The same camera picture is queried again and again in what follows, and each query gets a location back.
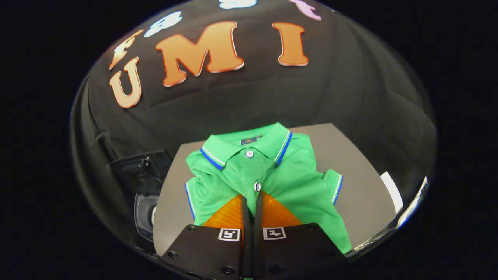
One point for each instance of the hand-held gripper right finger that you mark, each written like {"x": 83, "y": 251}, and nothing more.
{"x": 257, "y": 241}

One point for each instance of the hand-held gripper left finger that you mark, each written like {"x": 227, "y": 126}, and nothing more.
{"x": 246, "y": 241}

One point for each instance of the grey washing machine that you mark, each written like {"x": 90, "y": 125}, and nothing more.
{"x": 144, "y": 214}

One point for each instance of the green polo shirt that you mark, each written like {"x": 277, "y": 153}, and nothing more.
{"x": 295, "y": 167}

